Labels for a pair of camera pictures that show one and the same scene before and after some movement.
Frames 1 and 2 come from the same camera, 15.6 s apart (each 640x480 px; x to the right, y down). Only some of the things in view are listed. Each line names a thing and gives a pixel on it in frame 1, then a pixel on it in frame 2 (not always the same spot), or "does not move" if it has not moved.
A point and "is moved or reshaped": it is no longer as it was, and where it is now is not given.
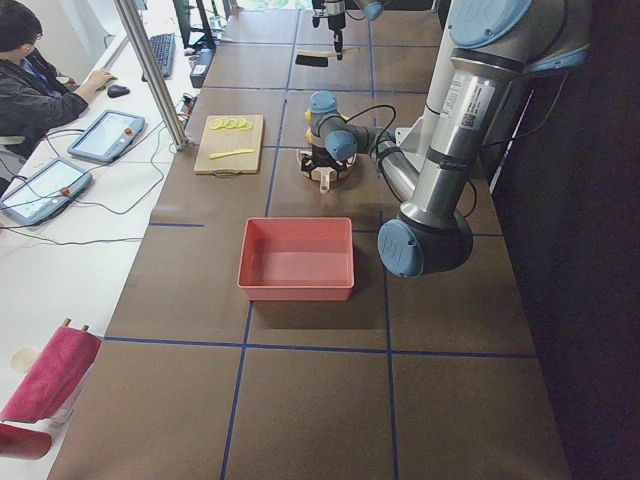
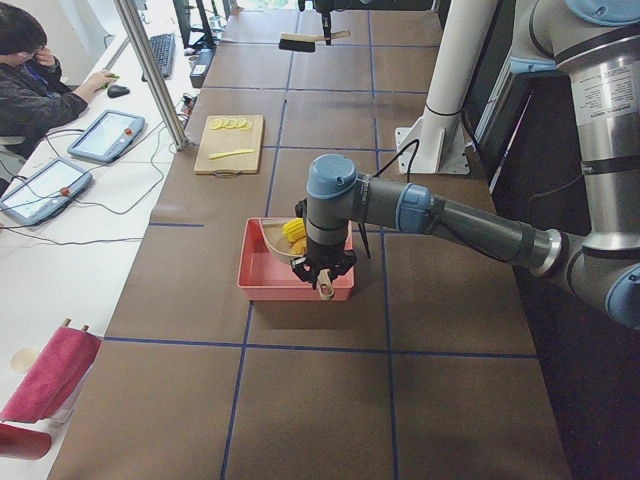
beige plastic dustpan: (324, 175) is moved or reshaped
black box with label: (202, 66) does not move
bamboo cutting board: (220, 141) does not move
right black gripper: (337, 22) → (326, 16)
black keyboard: (163, 49) does not move
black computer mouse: (117, 91) does not move
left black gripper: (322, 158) → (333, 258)
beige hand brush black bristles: (320, 58) → (289, 41)
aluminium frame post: (153, 73) does not move
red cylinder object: (24, 443) does not move
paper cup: (22, 359) does not move
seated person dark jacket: (36, 98) does not move
